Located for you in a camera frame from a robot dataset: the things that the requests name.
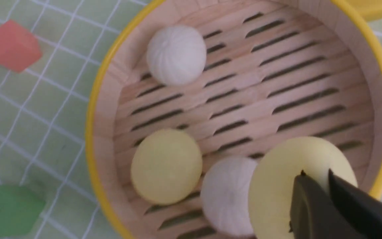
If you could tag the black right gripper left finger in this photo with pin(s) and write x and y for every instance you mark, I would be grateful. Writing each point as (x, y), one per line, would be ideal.
(313, 214)

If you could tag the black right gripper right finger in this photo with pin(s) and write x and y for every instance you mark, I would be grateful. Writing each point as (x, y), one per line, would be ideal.
(361, 211)

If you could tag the yellow bun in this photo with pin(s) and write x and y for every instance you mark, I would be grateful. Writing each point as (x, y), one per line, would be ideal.
(166, 166)
(271, 186)

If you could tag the white bun front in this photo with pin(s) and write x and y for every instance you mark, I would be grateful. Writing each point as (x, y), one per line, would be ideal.
(224, 195)

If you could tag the white bun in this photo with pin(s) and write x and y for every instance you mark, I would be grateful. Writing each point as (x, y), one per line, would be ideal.
(176, 55)
(224, 195)

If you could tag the bamboo steamer tray yellow rim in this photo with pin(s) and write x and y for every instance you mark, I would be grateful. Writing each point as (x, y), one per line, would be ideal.
(275, 69)

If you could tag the woven bamboo steamer lid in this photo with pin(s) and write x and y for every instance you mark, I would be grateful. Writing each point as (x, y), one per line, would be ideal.
(369, 9)

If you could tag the green cube block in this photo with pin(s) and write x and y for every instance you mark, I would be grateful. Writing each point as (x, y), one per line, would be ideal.
(20, 208)

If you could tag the red cube block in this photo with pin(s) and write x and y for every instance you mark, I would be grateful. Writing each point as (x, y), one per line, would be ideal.
(19, 48)

